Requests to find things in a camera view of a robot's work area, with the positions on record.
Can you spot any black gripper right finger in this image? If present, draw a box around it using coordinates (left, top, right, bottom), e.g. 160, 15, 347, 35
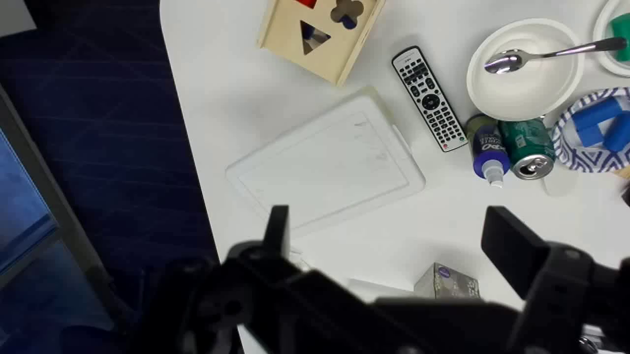
481, 204, 554, 300

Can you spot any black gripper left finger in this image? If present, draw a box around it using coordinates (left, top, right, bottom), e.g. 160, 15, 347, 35
262, 204, 292, 263

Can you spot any white bowl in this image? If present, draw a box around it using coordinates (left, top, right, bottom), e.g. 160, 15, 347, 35
465, 15, 587, 123

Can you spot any bowl with green item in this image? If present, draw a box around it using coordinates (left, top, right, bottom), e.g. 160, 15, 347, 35
591, 0, 630, 78

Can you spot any clear plastic storage bin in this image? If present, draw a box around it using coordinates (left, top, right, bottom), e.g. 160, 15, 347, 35
225, 86, 428, 231

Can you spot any blue patterned plate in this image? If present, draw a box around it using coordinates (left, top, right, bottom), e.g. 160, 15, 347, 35
552, 86, 630, 174

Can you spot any blue block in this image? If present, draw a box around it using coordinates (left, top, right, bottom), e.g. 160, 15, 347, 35
603, 113, 630, 154
571, 95, 626, 147

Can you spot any black remote control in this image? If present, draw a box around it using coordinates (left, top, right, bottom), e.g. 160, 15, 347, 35
390, 42, 471, 154

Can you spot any metal spoon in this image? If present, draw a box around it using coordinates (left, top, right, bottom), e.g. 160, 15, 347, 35
483, 35, 628, 76

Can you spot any wooden shape sorter box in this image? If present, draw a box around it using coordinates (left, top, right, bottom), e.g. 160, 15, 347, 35
256, 0, 390, 88

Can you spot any green block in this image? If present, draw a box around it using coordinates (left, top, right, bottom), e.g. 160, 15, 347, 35
609, 11, 630, 64

